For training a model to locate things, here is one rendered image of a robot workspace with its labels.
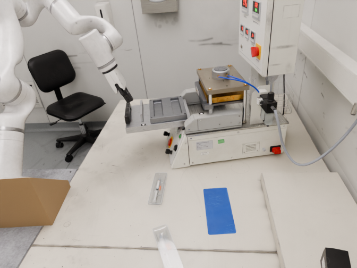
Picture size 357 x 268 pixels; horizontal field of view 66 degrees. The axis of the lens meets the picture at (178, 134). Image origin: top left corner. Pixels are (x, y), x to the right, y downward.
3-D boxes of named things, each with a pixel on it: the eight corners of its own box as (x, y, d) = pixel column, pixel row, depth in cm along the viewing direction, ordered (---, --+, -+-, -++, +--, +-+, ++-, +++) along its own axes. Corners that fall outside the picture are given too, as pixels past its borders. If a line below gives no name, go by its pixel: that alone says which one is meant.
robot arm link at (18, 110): (-20, 131, 103) (-15, 71, 108) (13, 140, 121) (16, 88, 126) (11, 128, 102) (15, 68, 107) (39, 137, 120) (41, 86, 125)
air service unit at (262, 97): (263, 114, 120) (266, 82, 112) (277, 131, 108) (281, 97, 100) (252, 115, 120) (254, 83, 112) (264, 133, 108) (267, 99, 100)
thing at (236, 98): (232, 84, 139) (232, 66, 134) (246, 103, 120) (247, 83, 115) (198, 89, 138) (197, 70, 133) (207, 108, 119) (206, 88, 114)
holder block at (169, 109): (181, 100, 140) (181, 95, 139) (187, 118, 123) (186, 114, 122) (150, 103, 139) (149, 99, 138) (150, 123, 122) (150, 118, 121)
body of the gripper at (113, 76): (102, 66, 122) (116, 87, 128) (99, 74, 113) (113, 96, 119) (117, 58, 121) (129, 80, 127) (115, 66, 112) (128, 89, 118)
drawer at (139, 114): (185, 105, 143) (184, 91, 139) (192, 126, 124) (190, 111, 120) (129, 112, 142) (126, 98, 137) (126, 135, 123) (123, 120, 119)
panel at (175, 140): (166, 133, 155) (177, 104, 147) (171, 166, 130) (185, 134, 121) (163, 132, 155) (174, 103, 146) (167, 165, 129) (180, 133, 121)
